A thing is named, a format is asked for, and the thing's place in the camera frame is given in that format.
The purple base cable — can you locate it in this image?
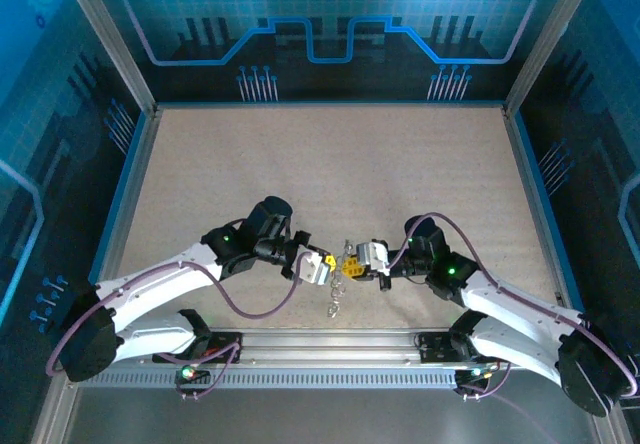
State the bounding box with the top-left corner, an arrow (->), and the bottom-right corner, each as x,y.
455,361 -> 514,401
173,341 -> 243,401

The grey metal plate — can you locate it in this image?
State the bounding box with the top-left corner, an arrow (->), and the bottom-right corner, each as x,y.
62,386 -> 601,444

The small LED circuit board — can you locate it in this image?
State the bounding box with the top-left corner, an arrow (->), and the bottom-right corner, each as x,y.
454,362 -> 501,384
174,365 -> 211,384

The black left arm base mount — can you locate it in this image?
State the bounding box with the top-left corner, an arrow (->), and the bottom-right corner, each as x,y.
152,331 -> 245,365

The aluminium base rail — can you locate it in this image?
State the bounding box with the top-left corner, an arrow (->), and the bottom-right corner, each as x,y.
209,327 -> 454,368

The blue circuit-print backdrop panel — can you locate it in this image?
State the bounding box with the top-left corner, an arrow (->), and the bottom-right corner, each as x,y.
519,0 -> 640,365
0,0 -> 151,345

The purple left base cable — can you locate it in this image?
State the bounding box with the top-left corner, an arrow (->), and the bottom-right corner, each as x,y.
173,341 -> 243,401

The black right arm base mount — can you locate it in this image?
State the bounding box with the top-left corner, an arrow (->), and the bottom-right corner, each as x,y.
416,331 -> 501,365

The aluminium frame post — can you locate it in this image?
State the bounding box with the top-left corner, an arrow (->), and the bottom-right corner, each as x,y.
594,403 -> 640,444
55,0 -> 160,118
29,381 -> 76,444
503,0 -> 586,118

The grey slotted cable duct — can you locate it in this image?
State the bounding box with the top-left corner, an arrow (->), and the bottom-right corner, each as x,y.
77,366 -> 501,390

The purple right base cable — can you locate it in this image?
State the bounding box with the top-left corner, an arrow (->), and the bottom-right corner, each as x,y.
455,361 -> 514,401

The blue gear-print backdrop panel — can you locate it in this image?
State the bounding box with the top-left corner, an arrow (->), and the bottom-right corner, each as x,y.
82,0 -> 584,105

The grey aluminium side rail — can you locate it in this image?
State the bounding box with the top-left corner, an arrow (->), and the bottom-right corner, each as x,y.
102,106 -> 164,285
501,106 -> 575,308

